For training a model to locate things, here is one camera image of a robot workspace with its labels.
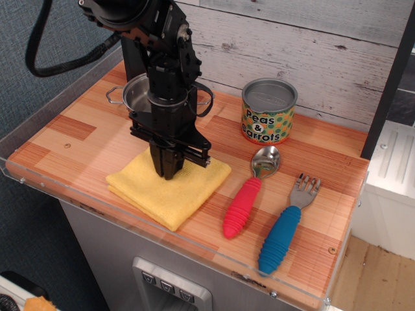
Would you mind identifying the silver dispenser button panel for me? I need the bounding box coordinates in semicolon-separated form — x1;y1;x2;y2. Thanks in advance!
132;257;213;310

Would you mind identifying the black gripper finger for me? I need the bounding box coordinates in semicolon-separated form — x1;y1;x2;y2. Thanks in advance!
164;150;184;180
150;144;165;177

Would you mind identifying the red handled spoon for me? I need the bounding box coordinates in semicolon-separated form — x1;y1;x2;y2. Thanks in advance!
222;146;281;239

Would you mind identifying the small steel pot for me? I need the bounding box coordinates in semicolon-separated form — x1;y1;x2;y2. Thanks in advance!
106;73;215;117

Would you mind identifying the orange object at corner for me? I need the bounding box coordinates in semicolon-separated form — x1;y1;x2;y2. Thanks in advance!
23;296;57;311

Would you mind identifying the white toy cabinet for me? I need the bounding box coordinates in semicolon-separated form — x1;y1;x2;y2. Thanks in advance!
351;121;414;259

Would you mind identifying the grey toy fridge cabinet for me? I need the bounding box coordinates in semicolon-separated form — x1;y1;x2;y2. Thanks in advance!
60;198;312;311

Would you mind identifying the black braided cable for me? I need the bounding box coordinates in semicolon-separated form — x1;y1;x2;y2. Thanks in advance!
25;0;123;78

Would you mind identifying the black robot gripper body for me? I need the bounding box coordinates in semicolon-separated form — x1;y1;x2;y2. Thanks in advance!
129;95;211;167

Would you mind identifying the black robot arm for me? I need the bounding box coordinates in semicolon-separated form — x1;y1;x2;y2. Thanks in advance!
78;1;212;180

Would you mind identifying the clear acrylic table guard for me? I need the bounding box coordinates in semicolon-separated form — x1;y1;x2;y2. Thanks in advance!
1;50;368;310

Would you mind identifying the yellow rag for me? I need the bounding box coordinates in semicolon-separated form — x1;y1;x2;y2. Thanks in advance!
106;149;231;231

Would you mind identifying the peas and carrots can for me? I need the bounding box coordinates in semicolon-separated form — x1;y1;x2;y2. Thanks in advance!
241;78;298;145

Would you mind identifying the blue handled fork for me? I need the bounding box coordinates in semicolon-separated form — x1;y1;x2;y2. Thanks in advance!
258;173;321;275

